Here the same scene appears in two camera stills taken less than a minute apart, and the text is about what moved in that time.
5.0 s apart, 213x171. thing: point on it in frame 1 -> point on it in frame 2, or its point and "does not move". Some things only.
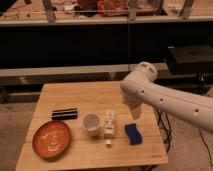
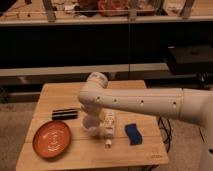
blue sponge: x=133 y=133 does not move
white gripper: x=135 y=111 -> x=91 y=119
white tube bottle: x=109 y=127 does not move
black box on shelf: x=192 y=59 does not move
